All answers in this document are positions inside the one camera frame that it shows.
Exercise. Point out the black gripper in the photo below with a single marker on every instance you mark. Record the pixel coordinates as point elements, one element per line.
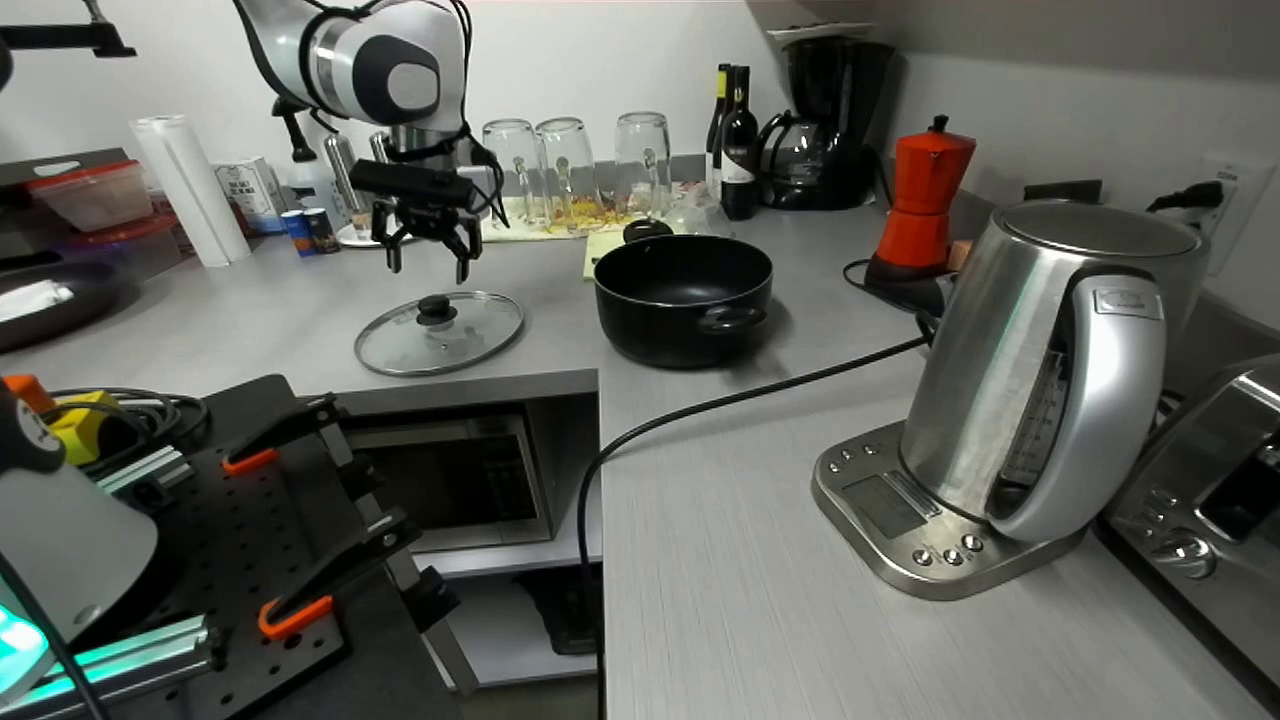
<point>415,200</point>

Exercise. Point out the glass lid with black knob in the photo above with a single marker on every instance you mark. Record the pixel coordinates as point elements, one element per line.
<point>436,335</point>

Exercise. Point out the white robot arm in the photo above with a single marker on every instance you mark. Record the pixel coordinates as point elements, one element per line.
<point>398,64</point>

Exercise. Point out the black cooking pot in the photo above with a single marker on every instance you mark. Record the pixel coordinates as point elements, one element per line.
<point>684,302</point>

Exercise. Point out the red moka pot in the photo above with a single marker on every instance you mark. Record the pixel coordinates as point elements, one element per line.
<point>926,180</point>

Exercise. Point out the near upturned glass mug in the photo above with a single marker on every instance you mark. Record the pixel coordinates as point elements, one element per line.
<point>515,147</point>

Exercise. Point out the upturned glass mug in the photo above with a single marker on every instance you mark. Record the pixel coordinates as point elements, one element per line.
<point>640,153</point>
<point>564,168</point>
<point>515,147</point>

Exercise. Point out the middle upturned glass mug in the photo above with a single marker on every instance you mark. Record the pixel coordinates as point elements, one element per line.
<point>564,168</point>

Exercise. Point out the yellow cloth mat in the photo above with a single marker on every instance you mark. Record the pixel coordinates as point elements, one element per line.
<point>600,243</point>

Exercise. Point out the far upturned glass mug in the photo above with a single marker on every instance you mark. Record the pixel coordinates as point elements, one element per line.
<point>640,153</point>

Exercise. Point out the dark wine bottle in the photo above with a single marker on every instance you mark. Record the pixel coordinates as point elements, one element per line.
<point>734,147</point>

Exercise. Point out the black pegboard cart with clamps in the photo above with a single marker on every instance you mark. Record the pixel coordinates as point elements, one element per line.
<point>219,553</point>

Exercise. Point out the black coffee maker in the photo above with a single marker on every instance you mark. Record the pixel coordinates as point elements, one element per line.
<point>822,150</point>

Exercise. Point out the stainless steel electric kettle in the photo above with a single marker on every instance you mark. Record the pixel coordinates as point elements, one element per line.
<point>1034,407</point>

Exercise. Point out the silver toaster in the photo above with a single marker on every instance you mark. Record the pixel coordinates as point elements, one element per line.
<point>1198,522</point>

